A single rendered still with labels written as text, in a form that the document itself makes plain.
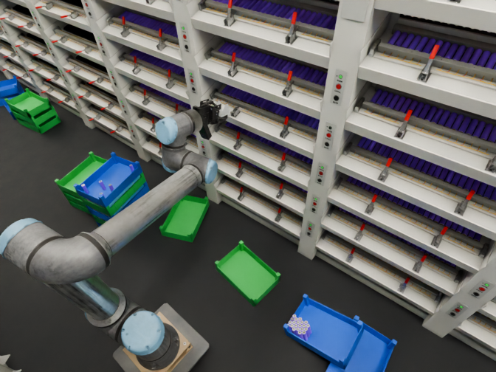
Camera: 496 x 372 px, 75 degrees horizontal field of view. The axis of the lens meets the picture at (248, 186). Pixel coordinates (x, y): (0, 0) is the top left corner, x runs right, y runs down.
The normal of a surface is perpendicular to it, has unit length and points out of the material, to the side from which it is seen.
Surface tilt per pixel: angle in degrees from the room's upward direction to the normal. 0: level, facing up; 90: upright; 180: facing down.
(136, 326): 8
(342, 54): 90
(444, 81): 16
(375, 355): 0
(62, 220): 0
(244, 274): 0
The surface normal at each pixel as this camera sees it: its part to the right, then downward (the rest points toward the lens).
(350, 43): -0.60, 0.60
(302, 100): -0.18, -0.49
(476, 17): -0.57, 0.75
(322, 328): -0.25, -0.77
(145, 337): 0.05, -0.58
